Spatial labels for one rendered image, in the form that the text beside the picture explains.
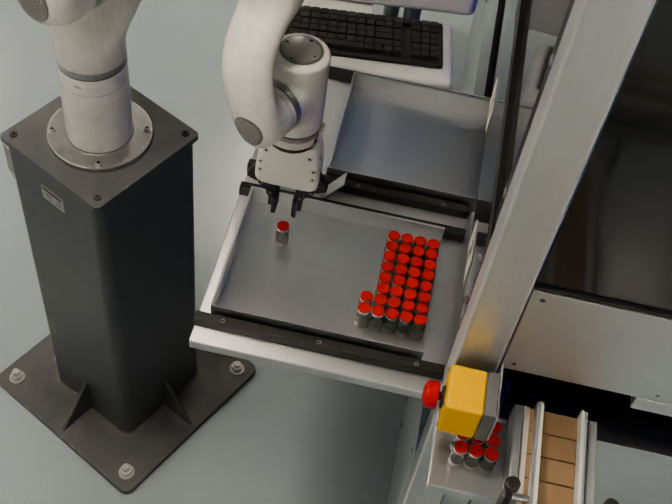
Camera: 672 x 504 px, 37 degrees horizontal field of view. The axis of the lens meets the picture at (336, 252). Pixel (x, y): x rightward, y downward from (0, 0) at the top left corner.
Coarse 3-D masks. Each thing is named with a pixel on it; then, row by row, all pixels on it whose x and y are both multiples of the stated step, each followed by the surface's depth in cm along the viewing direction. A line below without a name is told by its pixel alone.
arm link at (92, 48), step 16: (112, 0) 162; (128, 0) 162; (96, 16) 163; (112, 16) 163; (128, 16) 163; (64, 32) 163; (80, 32) 163; (96, 32) 163; (112, 32) 163; (64, 48) 163; (80, 48) 162; (96, 48) 163; (112, 48) 164; (64, 64) 165; (80, 64) 164; (96, 64) 164; (112, 64) 166; (96, 80) 167
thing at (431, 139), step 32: (352, 96) 195; (384, 96) 196; (416, 96) 195; (448, 96) 194; (352, 128) 189; (384, 128) 190; (416, 128) 191; (448, 128) 192; (480, 128) 193; (352, 160) 184; (384, 160) 185; (416, 160) 186; (448, 160) 187; (480, 160) 187; (416, 192) 179; (448, 192) 177
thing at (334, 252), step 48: (240, 240) 170; (288, 240) 171; (336, 240) 172; (384, 240) 173; (240, 288) 164; (288, 288) 165; (336, 288) 166; (432, 288) 168; (336, 336) 157; (384, 336) 161
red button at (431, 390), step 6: (426, 384) 142; (432, 384) 141; (438, 384) 141; (426, 390) 141; (432, 390) 140; (438, 390) 140; (426, 396) 140; (432, 396) 140; (438, 396) 140; (426, 402) 141; (432, 402) 140; (432, 408) 141
